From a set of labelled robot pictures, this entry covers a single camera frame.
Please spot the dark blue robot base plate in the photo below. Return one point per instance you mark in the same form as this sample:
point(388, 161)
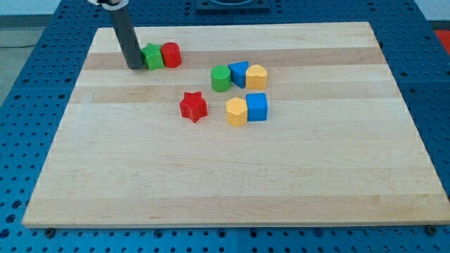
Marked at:
point(206, 6)

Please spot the green star block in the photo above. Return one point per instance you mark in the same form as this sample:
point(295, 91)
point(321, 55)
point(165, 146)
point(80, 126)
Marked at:
point(152, 56)

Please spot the white rod mount collar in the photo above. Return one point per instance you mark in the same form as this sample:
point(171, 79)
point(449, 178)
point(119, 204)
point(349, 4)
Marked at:
point(105, 2)

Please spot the red star block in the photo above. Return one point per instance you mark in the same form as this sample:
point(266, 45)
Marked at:
point(193, 106)

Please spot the blue triangle block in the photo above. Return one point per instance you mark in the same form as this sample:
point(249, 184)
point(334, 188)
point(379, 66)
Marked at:
point(238, 73)

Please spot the red object at right edge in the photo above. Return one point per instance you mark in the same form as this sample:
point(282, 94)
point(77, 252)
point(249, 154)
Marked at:
point(444, 37)

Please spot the blue cube block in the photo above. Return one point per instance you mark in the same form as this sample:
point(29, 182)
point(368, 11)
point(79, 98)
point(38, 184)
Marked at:
point(257, 107)

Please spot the red cylinder block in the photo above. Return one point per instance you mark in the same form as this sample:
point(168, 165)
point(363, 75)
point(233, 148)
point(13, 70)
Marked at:
point(171, 54)

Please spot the yellow hexagon block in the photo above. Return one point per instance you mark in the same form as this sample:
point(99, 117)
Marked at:
point(236, 112)

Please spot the wooden board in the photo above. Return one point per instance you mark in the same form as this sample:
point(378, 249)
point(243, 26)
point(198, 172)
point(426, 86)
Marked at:
point(338, 147)

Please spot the yellow heart block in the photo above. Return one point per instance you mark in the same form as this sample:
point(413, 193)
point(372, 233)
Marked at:
point(256, 77)

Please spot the green cylinder block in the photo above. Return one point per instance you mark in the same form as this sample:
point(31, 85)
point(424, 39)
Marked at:
point(220, 78)

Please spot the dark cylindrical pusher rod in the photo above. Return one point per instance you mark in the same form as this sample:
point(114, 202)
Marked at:
point(125, 33)

